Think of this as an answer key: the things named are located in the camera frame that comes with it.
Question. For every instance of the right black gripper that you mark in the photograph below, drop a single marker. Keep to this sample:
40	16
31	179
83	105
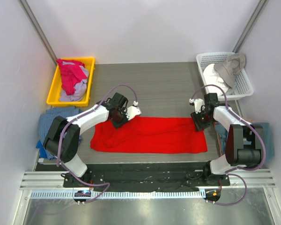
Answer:
199	124

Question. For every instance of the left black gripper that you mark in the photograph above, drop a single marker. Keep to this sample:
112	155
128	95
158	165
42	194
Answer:
119	123

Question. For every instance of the red t shirt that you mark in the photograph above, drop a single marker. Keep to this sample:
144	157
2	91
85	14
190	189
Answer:
150	135

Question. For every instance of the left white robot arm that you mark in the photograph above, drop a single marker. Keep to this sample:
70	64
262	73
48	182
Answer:
64	133

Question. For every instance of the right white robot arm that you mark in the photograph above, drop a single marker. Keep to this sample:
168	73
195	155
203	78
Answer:
245	149

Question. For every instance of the white shirt in basket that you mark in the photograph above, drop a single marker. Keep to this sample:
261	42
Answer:
213	77

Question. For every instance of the lavender t shirt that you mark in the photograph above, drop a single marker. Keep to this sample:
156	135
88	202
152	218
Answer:
80	89

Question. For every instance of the white perforated basket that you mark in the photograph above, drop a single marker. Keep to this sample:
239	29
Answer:
242	86

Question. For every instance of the teal folded t shirt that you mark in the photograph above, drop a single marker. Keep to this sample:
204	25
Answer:
268	140

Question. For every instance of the pink t shirt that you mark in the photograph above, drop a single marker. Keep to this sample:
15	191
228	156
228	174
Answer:
72	72

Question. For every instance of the grey shirt in basket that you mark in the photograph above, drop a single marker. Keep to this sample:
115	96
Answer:
231	68

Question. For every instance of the yellow plastic bin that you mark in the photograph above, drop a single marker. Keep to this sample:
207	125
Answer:
55	89

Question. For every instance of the blue checkered shirt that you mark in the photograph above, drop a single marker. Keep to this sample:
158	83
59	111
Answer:
45	121

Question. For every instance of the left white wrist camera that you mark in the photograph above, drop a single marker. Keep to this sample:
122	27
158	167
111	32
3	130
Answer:
133	111

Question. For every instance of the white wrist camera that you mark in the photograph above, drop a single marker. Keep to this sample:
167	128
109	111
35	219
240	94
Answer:
198	104
133	111

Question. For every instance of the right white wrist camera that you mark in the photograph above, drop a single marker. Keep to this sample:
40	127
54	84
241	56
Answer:
198	104

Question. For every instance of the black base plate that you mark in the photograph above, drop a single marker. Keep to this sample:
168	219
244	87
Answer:
153	177

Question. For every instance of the white slotted cable duct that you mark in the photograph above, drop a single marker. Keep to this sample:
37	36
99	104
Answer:
84	194

